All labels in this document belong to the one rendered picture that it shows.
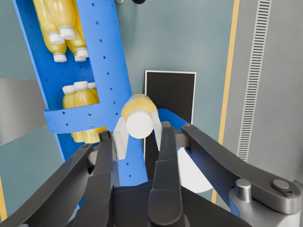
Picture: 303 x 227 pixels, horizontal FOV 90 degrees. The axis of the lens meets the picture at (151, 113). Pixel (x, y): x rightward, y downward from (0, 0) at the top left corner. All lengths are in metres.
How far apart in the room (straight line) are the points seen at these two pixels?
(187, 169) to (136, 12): 1.50
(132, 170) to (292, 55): 2.35
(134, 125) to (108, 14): 0.37
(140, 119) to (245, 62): 1.97
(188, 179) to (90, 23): 0.71
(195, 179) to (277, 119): 1.87
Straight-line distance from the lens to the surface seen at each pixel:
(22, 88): 1.05
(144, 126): 0.21
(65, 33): 0.53
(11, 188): 2.36
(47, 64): 0.66
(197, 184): 0.83
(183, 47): 1.79
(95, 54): 0.44
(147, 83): 1.51
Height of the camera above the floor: 1.65
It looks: 77 degrees down
